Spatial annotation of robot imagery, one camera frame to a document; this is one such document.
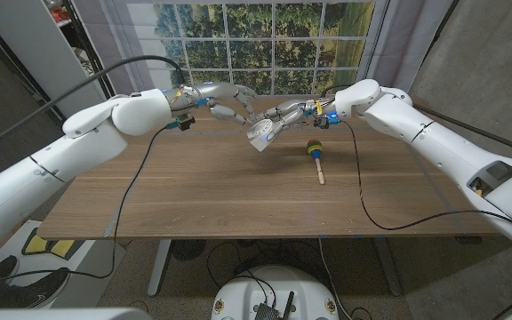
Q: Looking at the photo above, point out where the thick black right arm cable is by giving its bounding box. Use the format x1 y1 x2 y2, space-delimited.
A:
409 102 512 161

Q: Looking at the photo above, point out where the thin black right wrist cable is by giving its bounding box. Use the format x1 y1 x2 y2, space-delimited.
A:
340 120 512 320

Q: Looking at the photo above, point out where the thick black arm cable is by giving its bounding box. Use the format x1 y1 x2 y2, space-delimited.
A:
409 102 512 161
0 54 187 156

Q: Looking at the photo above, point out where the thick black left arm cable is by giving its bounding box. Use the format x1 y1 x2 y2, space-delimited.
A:
0 54 187 156

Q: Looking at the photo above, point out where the printed window backdrop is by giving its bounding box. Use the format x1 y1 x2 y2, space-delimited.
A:
71 0 457 108

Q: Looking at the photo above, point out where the white kitchen timer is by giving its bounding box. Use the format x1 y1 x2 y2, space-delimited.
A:
245 118 284 153

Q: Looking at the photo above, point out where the black round floor fan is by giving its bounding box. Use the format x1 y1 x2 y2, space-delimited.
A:
170 238 207 262

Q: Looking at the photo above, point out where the black device with antenna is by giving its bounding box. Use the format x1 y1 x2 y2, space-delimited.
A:
254 291 296 320

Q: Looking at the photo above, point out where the white floor cable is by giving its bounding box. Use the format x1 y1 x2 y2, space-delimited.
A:
317 237 344 320

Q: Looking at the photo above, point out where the white board with yellow print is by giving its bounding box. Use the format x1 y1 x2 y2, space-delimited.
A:
0 220 127 311

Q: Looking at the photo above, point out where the red shelf item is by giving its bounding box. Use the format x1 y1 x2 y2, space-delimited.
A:
49 4 73 23

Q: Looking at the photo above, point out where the white shelf cabinet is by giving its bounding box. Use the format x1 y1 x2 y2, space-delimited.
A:
0 0 122 141

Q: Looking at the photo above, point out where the thin black left wrist cable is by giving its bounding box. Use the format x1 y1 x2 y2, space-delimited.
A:
0 125 181 282

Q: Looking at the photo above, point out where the colourful striped wooden maraca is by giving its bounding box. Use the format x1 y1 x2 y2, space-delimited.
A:
305 138 326 186

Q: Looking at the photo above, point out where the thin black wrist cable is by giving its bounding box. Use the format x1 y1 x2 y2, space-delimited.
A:
340 120 512 320
0 125 181 282

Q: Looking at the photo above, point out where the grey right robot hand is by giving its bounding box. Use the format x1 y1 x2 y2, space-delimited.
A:
255 98 335 143

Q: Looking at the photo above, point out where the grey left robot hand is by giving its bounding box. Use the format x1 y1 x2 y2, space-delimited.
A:
164 81 260 126

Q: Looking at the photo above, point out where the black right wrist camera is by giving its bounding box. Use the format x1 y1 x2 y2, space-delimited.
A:
313 114 341 131

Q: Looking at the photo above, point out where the grey metal table leg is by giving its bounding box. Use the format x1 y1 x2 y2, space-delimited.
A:
373 237 403 297
147 238 172 298

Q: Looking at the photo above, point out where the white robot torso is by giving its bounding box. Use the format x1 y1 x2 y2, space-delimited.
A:
211 265 340 320

